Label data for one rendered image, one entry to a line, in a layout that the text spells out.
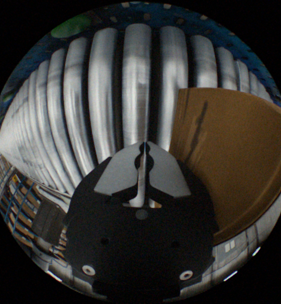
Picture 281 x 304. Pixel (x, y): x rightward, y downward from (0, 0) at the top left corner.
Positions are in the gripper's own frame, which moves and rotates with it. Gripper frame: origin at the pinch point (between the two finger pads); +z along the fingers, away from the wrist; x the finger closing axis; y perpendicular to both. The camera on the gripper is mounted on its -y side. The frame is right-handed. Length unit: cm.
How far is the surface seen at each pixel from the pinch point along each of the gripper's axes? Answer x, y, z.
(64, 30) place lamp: -12.5, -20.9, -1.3
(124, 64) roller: -3.6, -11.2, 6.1
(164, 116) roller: 3.1, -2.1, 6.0
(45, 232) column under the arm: -57, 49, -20
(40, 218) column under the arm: -66, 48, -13
